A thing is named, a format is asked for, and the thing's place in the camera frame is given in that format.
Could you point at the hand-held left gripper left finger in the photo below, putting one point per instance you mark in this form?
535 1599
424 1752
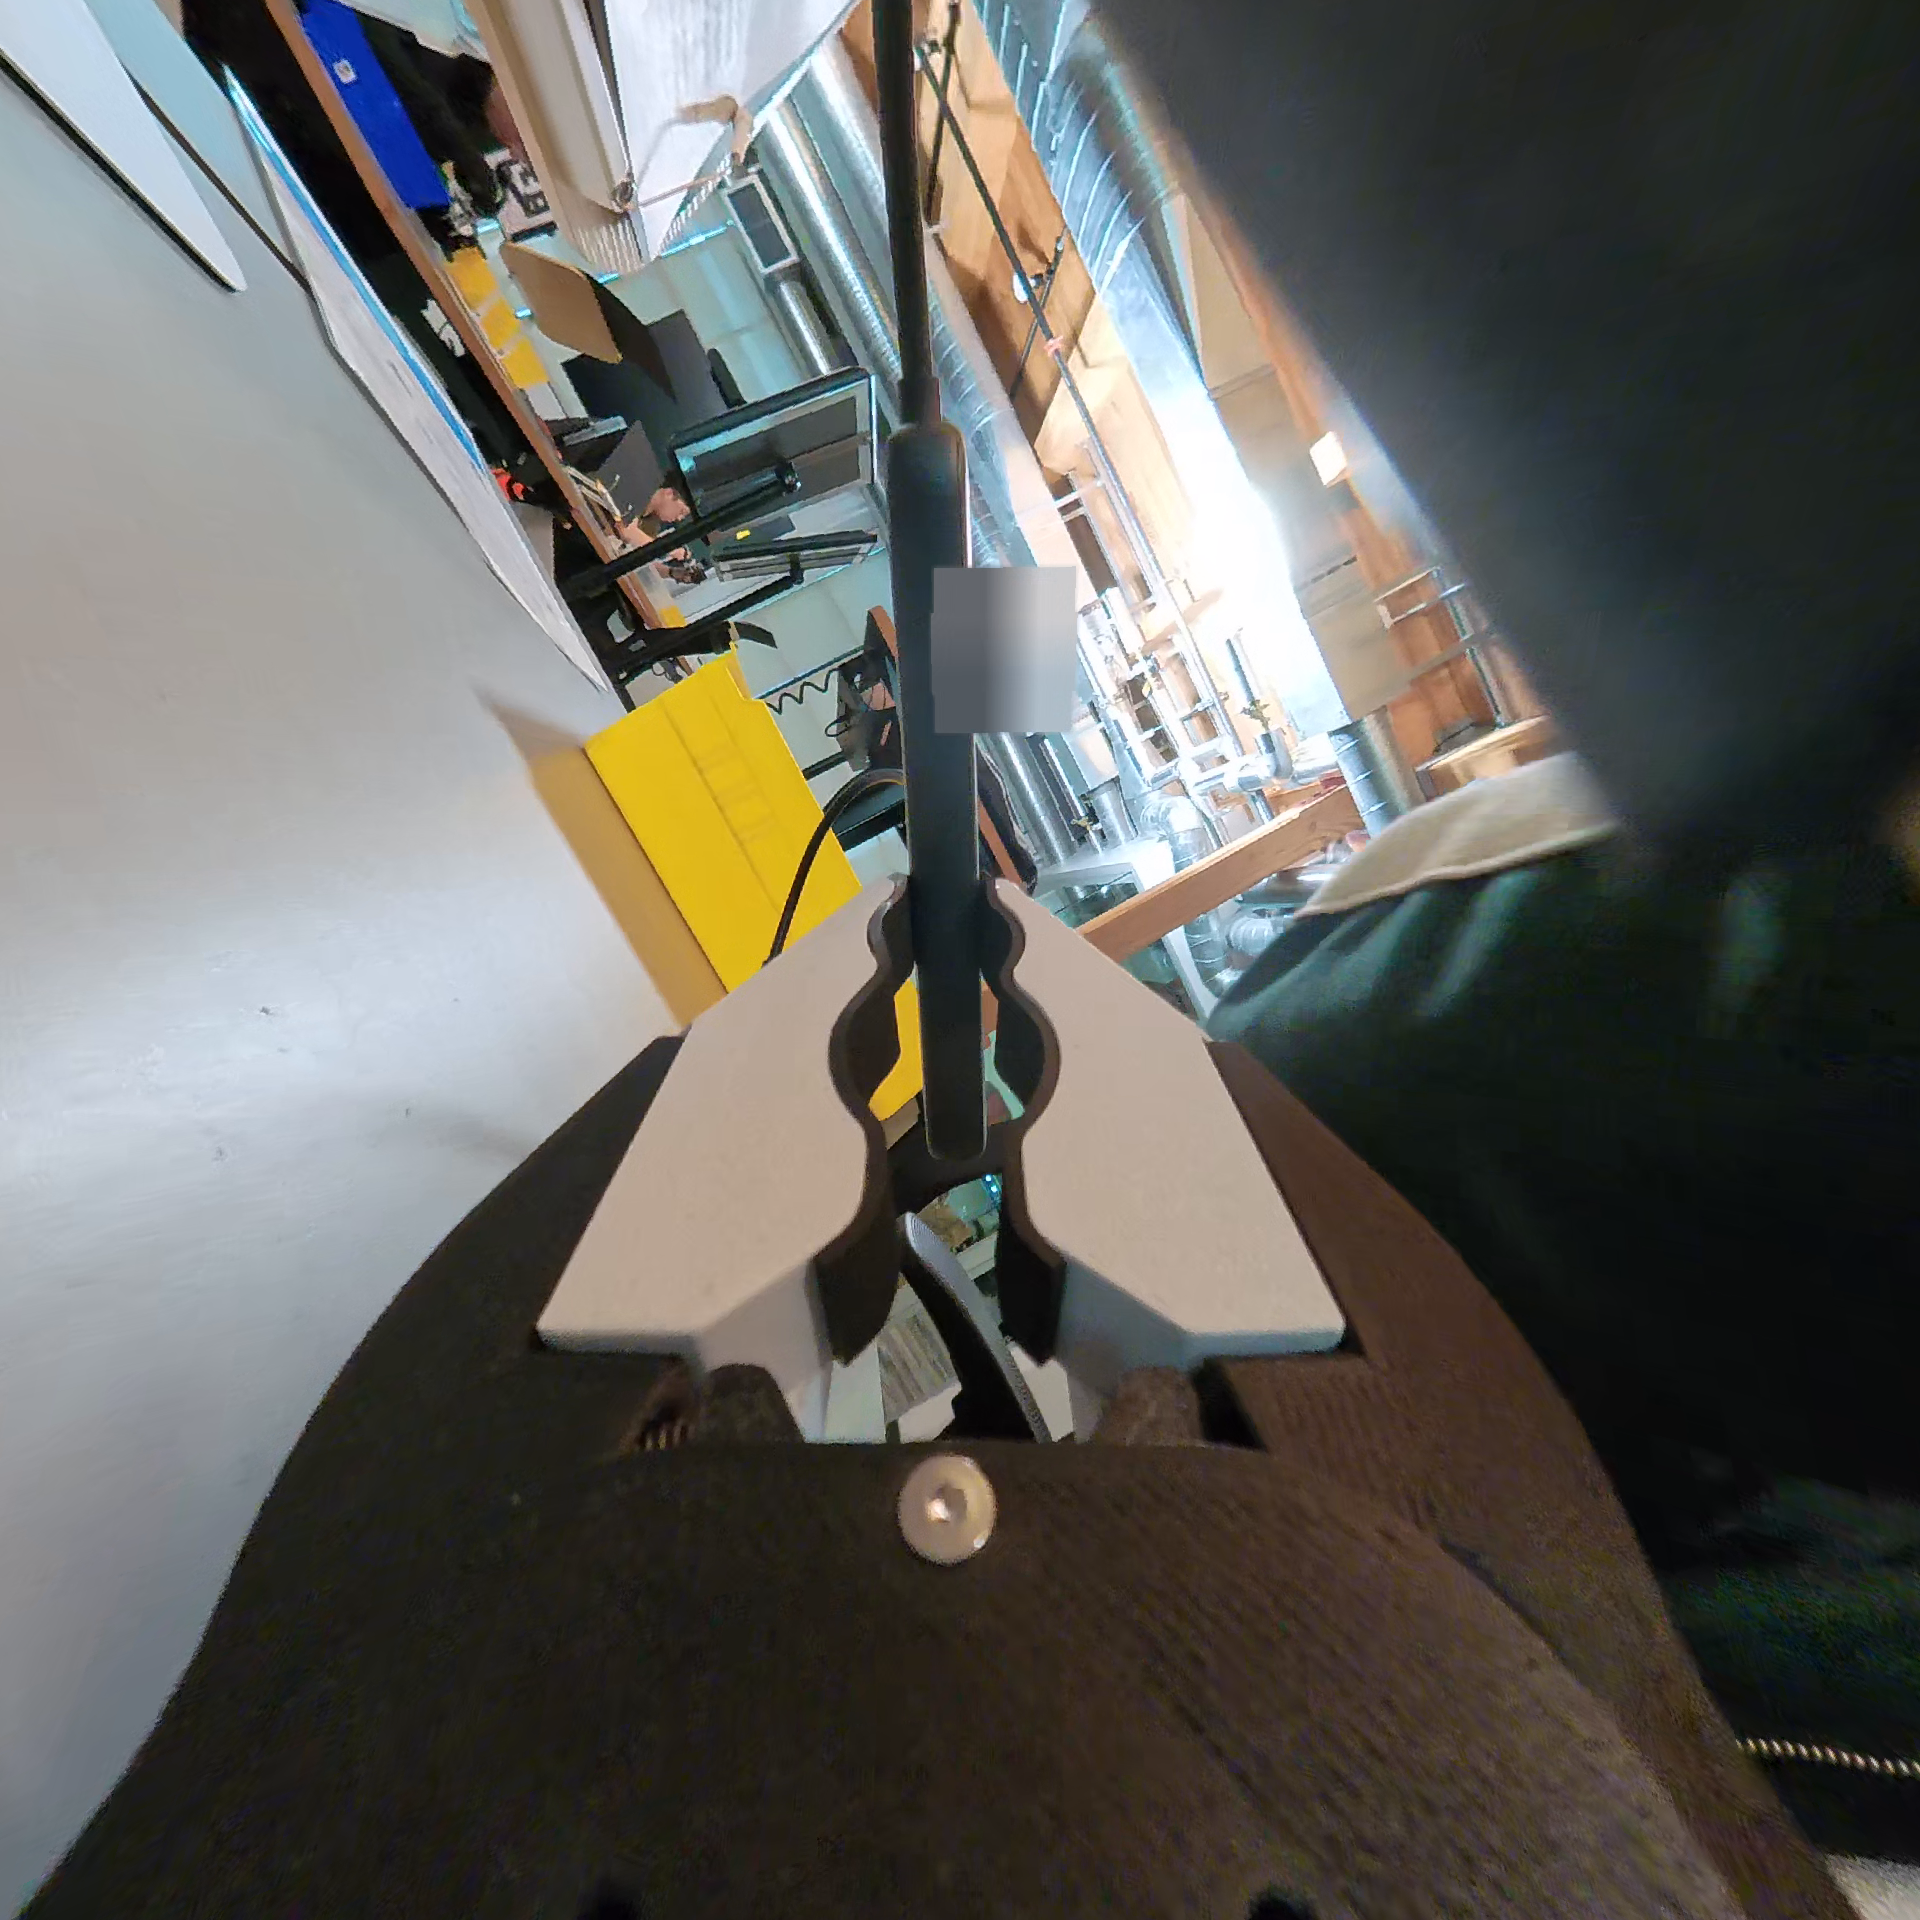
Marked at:
704 1184

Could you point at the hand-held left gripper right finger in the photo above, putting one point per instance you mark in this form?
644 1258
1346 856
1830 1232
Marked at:
1184 1184

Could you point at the black USB hub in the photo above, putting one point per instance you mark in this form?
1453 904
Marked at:
942 901

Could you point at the grey desk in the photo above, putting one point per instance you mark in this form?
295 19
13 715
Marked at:
226 901

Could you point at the dark green zip jacket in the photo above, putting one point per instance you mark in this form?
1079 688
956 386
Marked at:
1500 1125

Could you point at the yellow plastic bin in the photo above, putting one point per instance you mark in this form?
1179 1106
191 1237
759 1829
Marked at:
704 810
480 284

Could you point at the cream ribbed sweater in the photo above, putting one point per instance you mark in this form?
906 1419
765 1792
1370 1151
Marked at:
1470 839

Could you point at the computer monitor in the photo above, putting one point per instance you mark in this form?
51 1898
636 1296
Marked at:
781 443

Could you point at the blue-striped clear plastic bag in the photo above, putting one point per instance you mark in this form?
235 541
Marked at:
435 435

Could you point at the printed instruction sheet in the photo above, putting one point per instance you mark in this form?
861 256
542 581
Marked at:
692 90

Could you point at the blue plastic bin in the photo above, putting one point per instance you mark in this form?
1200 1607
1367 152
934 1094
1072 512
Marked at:
375 107

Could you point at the silver ventilation duct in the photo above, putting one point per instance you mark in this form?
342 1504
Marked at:
839 301

